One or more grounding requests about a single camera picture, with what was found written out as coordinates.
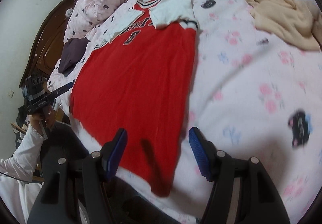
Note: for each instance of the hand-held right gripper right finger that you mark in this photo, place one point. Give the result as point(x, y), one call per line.
point(198, 153)

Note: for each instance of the person's left hand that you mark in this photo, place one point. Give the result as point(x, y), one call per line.
point(40, 120)

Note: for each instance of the person's left forearm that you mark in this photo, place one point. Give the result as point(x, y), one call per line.
point(22, 153)

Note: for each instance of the person's white garment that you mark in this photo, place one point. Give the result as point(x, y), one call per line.
point(15, 198)

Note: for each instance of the black chair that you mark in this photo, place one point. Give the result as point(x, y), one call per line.
point(68, 143)

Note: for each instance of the beige garment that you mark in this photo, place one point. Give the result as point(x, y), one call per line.
point(284, 15)

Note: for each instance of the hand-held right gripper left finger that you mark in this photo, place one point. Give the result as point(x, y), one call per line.
point(117, 153)

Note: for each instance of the white wall socket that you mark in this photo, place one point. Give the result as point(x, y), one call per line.
point(10, 93)

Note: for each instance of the pink cat print bed sheet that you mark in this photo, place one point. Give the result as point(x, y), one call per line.
point(239, 75)

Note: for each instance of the white charger plug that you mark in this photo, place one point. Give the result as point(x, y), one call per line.
point(69, 12)

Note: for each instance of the dark wooden bed headboard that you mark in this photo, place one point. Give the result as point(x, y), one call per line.
point(50, 32)

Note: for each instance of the red and white jersey shirt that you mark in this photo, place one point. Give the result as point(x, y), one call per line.
point(138, 83)

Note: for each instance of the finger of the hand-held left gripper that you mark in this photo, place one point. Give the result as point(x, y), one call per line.
point(61, 90)

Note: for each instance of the dark purple cloth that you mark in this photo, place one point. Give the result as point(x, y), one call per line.
point(73, 55)

